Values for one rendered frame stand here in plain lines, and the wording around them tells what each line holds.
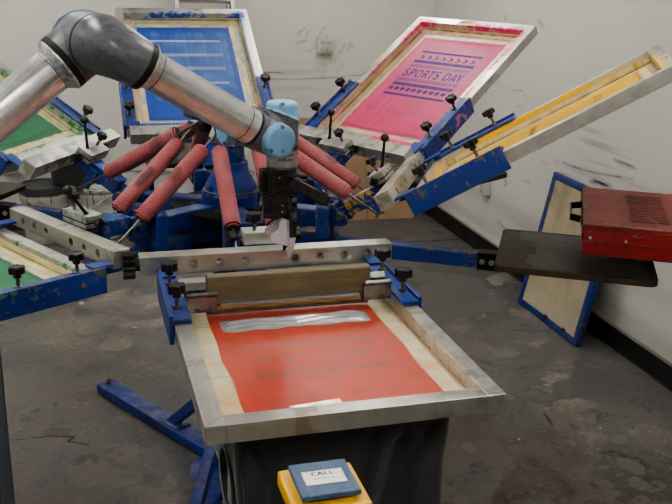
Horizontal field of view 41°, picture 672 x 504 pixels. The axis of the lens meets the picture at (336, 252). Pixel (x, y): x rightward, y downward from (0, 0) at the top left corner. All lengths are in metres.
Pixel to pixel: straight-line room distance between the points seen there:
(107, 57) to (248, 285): 0.70
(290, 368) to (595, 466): 1.91
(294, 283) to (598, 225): 0.89
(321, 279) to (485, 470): 1.47
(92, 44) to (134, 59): 0.08
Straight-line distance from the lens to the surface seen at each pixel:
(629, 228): 2.60
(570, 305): 4.69
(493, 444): 3.66
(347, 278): 2.23
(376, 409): 1.71
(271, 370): 1.92
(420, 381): 1.90
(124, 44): 1.76
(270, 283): 2.19
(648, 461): 3.72
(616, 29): 4.59
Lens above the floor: 1.78
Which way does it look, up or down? 18 degrees down
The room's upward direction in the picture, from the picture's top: 2 degrees clockwise
